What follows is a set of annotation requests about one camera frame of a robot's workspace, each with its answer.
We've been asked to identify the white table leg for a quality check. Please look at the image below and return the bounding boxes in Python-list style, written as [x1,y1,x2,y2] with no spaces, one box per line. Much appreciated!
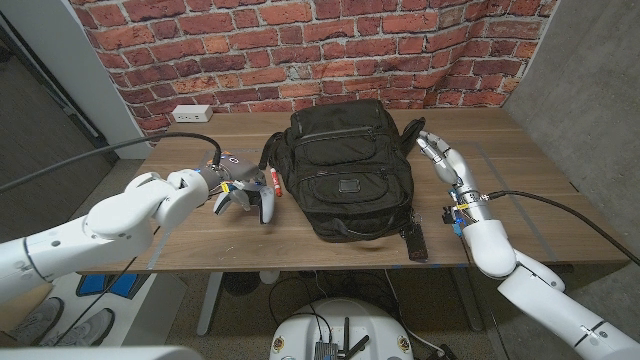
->
[195,271,225,337]

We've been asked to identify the black cables under table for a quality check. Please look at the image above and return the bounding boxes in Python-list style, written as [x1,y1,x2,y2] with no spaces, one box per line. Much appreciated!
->
[268,271,401,331]

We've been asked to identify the red marker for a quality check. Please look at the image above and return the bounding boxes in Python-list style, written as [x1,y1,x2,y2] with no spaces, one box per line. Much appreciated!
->
[269,167,284,198]

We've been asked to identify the white black game controller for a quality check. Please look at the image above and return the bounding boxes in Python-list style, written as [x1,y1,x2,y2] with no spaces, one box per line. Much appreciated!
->
[213,184,276,225]

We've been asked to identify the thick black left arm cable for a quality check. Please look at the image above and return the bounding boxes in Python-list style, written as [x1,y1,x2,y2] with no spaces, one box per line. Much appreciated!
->
[0,131,224,194]

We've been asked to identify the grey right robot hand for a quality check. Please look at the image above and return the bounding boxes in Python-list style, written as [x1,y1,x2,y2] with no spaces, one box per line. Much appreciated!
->
[416,130,481,194]

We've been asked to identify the grey sneaker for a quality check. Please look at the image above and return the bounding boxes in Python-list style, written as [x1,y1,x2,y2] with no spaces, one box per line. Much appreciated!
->
[42,308,115,347]
[7,297,65,346]

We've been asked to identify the brick print backdrop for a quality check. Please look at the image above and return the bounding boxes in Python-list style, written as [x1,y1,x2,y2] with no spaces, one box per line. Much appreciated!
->
[69,0,559,142]

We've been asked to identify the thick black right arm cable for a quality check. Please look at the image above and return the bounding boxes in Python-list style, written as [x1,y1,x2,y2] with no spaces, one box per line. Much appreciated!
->
[487,189,640,266]

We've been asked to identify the black round floor base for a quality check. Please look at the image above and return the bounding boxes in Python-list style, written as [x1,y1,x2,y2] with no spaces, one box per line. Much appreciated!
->
[222,271,261,297]

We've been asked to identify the blue foot pedal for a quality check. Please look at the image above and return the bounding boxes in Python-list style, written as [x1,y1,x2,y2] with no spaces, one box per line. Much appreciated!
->
[75,272,139,300]

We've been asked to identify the black backpack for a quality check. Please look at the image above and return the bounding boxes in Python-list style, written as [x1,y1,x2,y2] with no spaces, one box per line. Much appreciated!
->
[258,98,430,262]

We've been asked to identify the grey tape strip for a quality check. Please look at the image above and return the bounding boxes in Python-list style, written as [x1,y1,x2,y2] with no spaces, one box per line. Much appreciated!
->
[467,141,559,262]
[146,232,171,271]

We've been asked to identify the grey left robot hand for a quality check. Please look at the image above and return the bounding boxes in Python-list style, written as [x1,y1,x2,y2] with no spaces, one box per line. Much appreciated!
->
[199,152,269,214]

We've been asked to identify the thin black cable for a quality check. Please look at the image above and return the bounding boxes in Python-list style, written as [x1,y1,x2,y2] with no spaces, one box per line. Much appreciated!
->
[49,227,161,346]

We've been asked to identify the white power strip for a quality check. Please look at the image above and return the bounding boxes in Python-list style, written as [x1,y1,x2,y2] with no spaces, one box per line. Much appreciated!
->
[171,104,214,124]

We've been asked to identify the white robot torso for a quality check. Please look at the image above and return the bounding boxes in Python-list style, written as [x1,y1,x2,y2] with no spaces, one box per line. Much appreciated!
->
[268,297,415,360]

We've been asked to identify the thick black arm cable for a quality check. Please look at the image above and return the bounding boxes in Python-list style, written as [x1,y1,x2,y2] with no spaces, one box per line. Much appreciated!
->
[0,131,224,194]
[487,189,640,266]

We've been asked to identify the white floor platform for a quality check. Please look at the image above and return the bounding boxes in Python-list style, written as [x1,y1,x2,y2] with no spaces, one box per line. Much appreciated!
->
[49,272,189,347]

